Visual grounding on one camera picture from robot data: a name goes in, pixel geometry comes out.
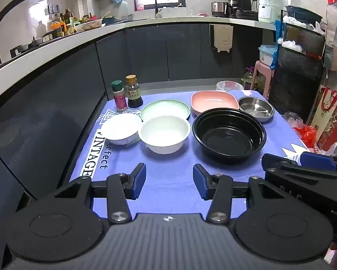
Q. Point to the blue printed tablecloth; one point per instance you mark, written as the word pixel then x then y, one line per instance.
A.
pixel 168 171

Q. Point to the white appliance under plastic cover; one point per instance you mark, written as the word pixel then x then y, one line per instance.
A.
pixel 271 2

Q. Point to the cooking oil bottle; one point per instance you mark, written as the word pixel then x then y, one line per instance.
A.
pixel 250 80

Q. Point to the white kitchen countertop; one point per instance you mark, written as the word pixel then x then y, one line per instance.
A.
pixel 81 38

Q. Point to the black plastic bowl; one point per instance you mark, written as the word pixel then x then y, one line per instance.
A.
pixel 229 137

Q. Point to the white container with blue lid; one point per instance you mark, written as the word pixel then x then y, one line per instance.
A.
pixel 267 56

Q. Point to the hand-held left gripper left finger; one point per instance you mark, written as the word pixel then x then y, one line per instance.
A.
pixel 138 180

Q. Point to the large white bowl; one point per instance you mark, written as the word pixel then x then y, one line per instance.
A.
pixel 164 133

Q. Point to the black metal storage rack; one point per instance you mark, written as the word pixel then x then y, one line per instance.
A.
pixel 297 73

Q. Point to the clear plastic bag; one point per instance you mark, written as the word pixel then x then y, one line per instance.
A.
pixel 292 118

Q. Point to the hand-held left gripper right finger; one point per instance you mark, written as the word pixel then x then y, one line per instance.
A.
pixel 200 181

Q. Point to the red plastic bag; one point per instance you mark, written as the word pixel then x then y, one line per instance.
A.
pixel 306 135

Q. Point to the pink soap bottle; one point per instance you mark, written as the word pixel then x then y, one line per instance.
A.
pixel 139 3

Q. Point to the food tray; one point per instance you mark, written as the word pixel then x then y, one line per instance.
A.
pixel 88 25

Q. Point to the small white ceramic bowl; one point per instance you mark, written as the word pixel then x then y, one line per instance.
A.
pixel 120 128

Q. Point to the green round plate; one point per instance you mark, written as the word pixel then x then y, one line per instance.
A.
pixel 165 108

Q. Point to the white hanging cabinet bin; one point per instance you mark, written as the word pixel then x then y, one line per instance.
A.
pixel 221 38

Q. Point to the dark teal pot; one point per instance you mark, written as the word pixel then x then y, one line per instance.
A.
pixel 109 20

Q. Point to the green cap spice jar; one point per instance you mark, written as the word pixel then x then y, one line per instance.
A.
pixel 120 98

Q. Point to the gas stove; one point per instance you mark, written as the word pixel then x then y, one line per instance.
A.
pixel 30 45

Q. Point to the trash bin with white bag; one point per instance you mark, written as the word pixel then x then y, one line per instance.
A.
pixel 229 85

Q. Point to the black basin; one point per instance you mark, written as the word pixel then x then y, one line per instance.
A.
pixel 303 12

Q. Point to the stainless steel bowl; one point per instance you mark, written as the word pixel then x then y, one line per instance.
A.
pixel 255 108

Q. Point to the red gift bag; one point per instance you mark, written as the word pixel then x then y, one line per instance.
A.
pixel 330 118

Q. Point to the stack of black pans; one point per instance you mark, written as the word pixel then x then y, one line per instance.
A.
pixel 244 14

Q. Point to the pink plastic stool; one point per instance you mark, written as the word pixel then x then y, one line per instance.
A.
pixel 262 70

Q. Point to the gold cap soy sauce bottle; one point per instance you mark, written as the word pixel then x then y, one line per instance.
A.
pixel 134 94

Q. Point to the silver rice cooker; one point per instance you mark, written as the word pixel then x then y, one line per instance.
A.
pixel 219 9

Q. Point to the pink square plate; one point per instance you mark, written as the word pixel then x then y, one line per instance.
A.
pixel 213 101

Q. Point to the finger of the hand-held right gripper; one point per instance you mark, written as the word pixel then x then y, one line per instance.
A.
pixel 317 161
pixel 281 161

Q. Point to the group of condiment bottles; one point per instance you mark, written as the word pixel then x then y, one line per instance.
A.
pixel 63 24

